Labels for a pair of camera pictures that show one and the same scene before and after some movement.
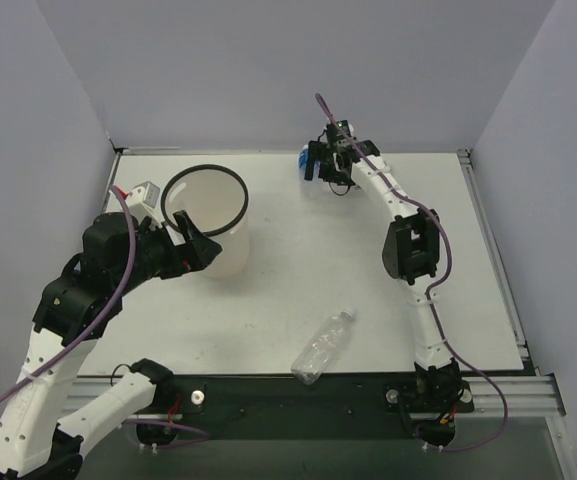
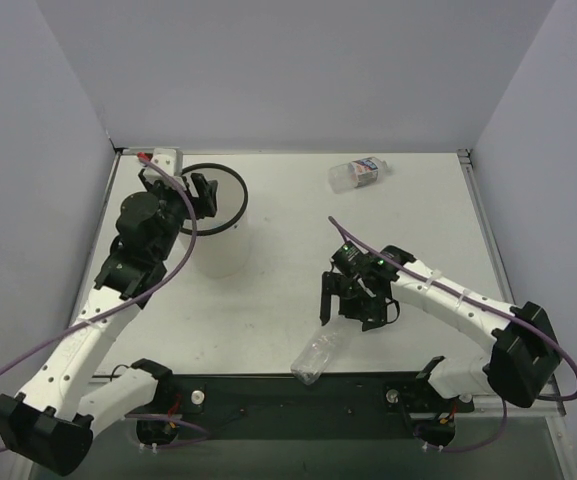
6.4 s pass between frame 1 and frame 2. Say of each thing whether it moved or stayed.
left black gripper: moved
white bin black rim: stayed
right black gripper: moved
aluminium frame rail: stayed
